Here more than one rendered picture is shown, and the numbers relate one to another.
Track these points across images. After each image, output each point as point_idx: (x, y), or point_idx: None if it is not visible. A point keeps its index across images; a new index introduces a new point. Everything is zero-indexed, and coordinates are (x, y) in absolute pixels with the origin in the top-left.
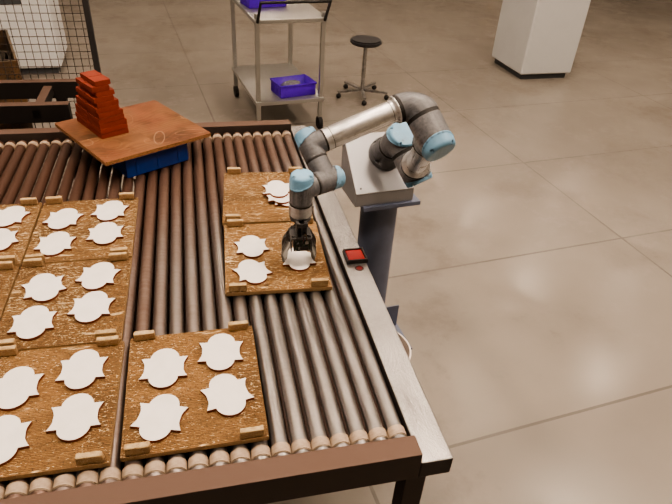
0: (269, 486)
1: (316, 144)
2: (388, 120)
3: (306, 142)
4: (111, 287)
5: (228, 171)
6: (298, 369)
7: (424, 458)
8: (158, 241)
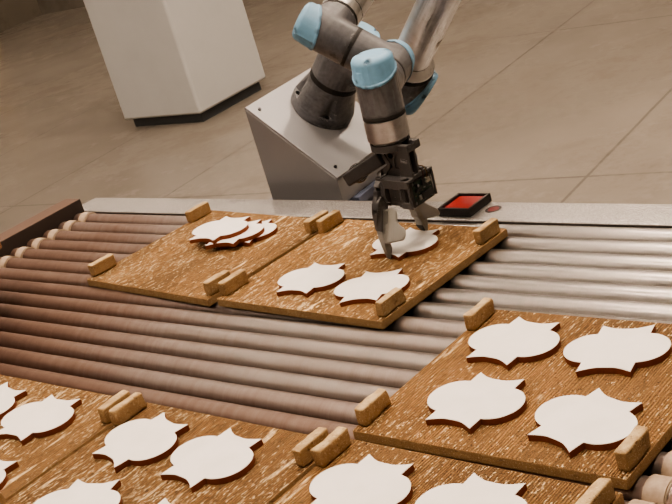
0: None
1: (342, 18)
2: None
3: (326, 22)
4: (191, 433)
5: (95, 269)
6: (634, 294)
7: None
8: (142, 377)
